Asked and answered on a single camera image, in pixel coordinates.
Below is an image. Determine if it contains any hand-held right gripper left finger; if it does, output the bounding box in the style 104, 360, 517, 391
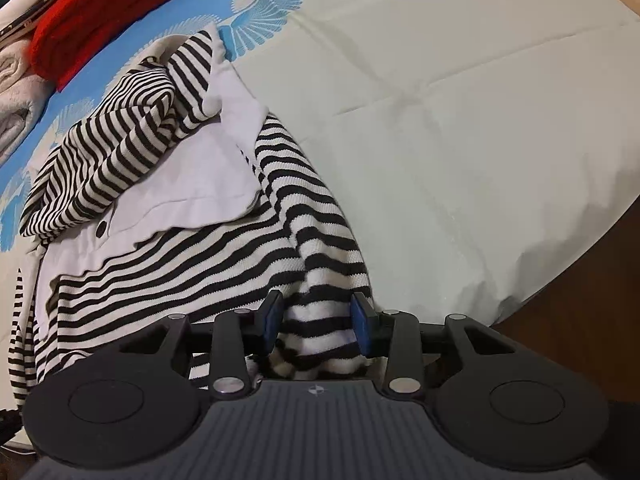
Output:
120, 290, 285, 401

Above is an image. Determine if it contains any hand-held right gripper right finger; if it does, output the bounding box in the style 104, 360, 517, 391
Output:
352, 292, 523, 396

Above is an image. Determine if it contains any striped shirt with white vest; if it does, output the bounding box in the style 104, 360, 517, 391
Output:
7, 30, 386, 413

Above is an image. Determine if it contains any white folded quilt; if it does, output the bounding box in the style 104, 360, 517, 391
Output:
0, 40, 56, 163

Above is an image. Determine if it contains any red folded blanket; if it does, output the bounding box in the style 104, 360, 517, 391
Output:
27, 0, 198, 92

